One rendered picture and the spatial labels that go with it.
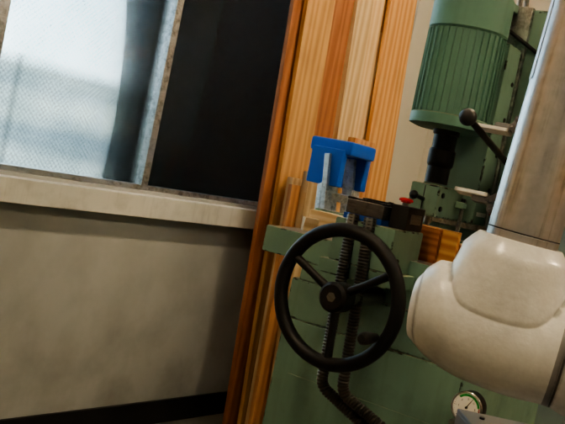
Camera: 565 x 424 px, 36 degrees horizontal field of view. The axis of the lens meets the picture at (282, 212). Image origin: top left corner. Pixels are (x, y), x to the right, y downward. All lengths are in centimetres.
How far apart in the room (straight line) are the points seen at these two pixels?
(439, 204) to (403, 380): 40
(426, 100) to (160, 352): 173
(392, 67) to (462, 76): 205
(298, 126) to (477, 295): 228
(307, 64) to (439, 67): 153
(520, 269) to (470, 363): 14
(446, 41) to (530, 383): 95
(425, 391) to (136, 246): 153
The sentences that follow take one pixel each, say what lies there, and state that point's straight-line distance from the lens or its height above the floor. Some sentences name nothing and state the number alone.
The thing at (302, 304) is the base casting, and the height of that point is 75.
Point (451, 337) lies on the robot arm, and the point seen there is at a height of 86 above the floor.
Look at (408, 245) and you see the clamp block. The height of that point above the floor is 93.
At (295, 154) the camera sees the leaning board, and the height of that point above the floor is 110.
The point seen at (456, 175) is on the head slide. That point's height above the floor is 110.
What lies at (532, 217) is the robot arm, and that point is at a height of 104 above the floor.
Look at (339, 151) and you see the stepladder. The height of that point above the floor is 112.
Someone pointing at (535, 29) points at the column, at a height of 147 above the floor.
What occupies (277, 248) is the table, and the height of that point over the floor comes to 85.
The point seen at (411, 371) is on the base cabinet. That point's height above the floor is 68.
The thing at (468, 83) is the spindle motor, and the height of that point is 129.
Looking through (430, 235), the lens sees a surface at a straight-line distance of 191.
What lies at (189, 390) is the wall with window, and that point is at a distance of 354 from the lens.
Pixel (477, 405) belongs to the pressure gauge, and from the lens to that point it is 174.
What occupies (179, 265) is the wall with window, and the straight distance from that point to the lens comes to 329.
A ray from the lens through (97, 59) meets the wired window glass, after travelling 297.
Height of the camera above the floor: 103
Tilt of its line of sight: 3 degrees down
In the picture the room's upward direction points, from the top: 12 degrees clockwise
